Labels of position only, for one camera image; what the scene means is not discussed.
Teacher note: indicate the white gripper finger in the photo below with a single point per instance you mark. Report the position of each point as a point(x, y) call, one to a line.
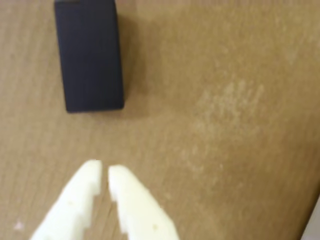
point(72, 200)
point(140, 210)

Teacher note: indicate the black rectangular block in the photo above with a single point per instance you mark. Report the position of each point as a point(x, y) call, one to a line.
point(90, 57)

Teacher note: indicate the brown cardboard sheet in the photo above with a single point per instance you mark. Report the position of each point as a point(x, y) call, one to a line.
point(225, 75)

